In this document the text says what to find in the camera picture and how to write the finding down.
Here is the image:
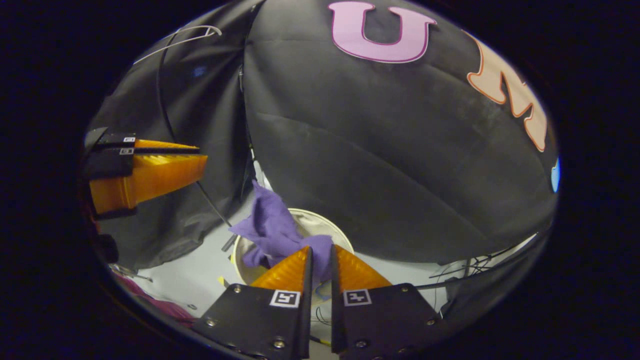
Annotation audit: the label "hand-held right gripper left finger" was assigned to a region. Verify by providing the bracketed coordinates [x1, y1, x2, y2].
[192, 245, 315, 360]

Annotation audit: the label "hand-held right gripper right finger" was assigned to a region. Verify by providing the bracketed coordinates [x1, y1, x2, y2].
[330, 244, 444, 358]

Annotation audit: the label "cream round laundry hamper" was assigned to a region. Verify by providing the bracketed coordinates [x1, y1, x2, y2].
[231, 207, 356, 346]

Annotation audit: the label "purple ribbed jacket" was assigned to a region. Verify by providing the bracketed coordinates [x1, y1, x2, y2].
[229, 180, 335, 284]

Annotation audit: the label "maroon cloth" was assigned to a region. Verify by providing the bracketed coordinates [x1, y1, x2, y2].
[114, 272, 197, 328]

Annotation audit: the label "black backdrop cloth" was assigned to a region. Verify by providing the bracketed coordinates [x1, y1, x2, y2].
[82, 0, 561, 272]

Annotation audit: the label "white wire clothes hanger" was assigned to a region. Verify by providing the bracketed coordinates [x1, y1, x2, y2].
[132, 25, 223, 66]

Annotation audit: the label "tangled black cables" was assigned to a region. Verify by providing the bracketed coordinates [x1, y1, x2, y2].
[427, 252, 507, 282]

